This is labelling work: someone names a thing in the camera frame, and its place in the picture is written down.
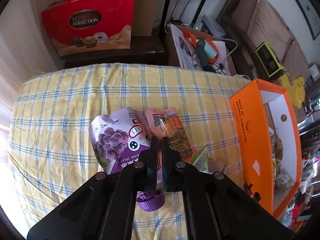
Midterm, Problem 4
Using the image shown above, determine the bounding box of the large brown cardboard box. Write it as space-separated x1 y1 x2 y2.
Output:
62 0 163 37

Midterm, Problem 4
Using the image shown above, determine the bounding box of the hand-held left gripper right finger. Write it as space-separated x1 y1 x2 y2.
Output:
161 136 296 240

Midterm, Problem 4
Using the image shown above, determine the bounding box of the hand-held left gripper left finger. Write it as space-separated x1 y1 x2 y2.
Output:
26 136 159 240

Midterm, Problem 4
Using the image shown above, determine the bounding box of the teal grey handheld device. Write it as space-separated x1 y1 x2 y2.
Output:
196 39 217 67

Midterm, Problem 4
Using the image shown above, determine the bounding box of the black speaker stand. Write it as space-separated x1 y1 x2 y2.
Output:
159 0 176 32
194 0 210 25

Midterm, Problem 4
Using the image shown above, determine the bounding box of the orange plastic part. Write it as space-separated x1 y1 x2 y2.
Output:
184 30 221 64

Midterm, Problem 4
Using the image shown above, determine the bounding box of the purple grape jelly pouch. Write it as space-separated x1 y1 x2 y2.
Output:
89 107 166 213

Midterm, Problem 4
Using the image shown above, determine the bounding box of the large brown sofa cushion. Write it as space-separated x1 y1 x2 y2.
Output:
246 0 298 64

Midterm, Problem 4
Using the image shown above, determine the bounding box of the white plum snack packet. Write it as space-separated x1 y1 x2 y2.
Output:
274 172 295 188

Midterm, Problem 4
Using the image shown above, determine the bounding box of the open printed cardboard box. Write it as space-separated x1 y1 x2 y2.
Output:
166 23 238 77

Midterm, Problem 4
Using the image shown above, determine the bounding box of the white electronic device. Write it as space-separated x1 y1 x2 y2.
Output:
201 15 227 37

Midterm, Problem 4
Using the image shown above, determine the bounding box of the yellow checked tablecloth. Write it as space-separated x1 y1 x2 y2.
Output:
9 64 250 240

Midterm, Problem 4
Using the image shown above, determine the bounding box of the white cable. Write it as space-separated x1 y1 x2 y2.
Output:
219 38 238 67

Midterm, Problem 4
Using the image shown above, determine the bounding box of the green edged snack packet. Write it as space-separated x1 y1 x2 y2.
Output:
189 145 209 173

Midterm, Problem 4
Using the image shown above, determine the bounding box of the orange cardboard box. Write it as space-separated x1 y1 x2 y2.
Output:
228 78 302 221

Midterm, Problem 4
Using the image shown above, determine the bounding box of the yellow cloth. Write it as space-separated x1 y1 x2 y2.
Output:
282 76 306 109

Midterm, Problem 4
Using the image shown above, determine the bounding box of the brown sofa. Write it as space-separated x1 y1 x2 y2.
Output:
216 0 320 120

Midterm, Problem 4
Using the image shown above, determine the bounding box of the white curtain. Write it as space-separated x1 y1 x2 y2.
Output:
0 0 62 130

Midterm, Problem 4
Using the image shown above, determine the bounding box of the dark wooden bench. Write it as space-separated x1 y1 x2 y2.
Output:
64 34 168 69

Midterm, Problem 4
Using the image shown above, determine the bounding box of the pink snack pouch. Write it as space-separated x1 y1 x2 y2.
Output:
143 107 198 163

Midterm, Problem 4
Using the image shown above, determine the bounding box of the red chocolate gift bag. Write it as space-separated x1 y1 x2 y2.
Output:
41 0 136 57

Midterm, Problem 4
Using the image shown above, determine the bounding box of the green black power station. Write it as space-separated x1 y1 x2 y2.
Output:
255 42 286 78

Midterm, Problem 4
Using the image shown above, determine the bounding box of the brown clear snack packet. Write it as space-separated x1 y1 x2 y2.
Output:
206 159 226 174

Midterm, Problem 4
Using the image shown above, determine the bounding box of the framed wall picture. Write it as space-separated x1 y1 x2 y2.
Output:
282 0 320 40

